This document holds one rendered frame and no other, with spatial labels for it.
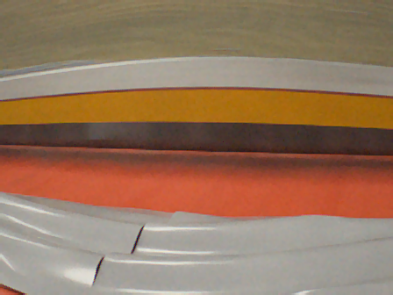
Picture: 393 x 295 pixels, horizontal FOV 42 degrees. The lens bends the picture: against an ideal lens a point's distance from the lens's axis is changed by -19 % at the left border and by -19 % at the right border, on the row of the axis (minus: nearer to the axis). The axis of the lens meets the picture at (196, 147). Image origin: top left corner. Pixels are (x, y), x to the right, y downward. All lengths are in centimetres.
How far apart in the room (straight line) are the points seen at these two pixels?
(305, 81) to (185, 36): 5
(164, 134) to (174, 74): 4
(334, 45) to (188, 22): 5
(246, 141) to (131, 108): 4
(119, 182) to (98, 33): 5
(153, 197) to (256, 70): 5
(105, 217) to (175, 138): 6
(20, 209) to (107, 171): 7
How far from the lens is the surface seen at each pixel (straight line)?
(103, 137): 23
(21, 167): 24
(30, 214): 16
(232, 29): 19
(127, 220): 16
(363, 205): 17
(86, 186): 20
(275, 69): 18
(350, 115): 20
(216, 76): 18
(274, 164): 22
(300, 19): 19
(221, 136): 21
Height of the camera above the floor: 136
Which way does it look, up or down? 42 degrees down
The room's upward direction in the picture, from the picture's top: 19 degrees counter-clockwise
